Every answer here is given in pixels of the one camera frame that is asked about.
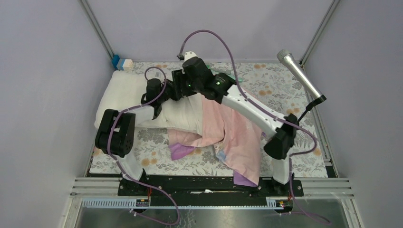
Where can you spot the floral table cloth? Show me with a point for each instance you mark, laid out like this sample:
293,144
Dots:
271,83

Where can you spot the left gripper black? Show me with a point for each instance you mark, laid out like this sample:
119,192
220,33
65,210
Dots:
169,83

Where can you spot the blue white block toy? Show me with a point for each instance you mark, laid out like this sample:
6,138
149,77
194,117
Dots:
122,64

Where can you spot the silver microphone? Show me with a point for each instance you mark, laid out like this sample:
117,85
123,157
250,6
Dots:
286,58

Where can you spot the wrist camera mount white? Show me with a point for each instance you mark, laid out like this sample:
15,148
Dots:
160,76
186,56

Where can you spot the pink purple pillowcase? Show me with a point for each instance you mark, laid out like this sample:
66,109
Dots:
236,140

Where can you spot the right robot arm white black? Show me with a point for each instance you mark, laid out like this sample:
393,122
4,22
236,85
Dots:
225,93

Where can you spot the white slotted cable duct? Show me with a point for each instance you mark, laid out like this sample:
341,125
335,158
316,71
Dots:
192,202

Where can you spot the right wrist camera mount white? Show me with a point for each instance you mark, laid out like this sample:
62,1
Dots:
186,56

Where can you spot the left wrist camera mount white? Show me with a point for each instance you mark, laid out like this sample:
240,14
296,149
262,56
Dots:
160,76

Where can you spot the green toy flashlight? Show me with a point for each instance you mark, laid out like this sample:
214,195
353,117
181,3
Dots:
231,74

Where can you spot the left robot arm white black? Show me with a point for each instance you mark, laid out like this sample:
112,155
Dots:
115,135

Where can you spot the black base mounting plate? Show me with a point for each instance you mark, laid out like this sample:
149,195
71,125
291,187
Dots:
175,187

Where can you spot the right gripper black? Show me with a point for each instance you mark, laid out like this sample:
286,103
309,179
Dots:
178,77

